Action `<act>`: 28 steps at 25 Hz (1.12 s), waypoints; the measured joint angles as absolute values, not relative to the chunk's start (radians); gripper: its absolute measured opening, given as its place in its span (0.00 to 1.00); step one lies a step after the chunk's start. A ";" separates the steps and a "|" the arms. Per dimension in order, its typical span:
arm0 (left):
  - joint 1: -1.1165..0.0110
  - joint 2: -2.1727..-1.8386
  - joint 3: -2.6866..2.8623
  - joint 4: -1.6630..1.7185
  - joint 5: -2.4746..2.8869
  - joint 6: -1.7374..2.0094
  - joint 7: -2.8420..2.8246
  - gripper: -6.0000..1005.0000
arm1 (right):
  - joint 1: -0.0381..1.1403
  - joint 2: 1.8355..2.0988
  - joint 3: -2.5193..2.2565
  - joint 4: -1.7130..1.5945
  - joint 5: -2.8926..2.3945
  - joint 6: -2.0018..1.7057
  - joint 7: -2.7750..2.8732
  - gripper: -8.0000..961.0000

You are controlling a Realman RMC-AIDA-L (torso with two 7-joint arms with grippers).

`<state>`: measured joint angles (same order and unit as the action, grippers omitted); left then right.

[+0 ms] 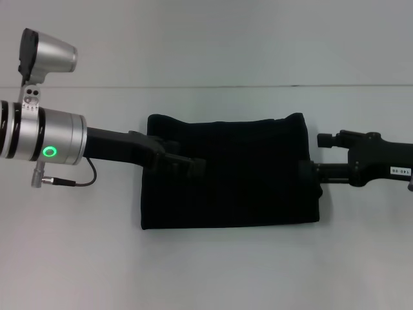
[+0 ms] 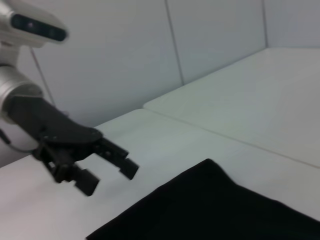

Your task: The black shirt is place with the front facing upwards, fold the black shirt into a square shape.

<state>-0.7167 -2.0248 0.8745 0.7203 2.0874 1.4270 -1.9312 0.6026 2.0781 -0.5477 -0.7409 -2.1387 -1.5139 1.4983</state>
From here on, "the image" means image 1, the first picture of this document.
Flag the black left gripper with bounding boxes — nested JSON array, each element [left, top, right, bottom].
[[83, 125, 208, 178]]

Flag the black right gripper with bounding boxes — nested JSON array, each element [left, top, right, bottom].
[[297, 129, 413, 189]]

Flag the black shirt with FREE print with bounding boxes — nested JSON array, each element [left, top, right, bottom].
[[139, 112, 324, 231]]

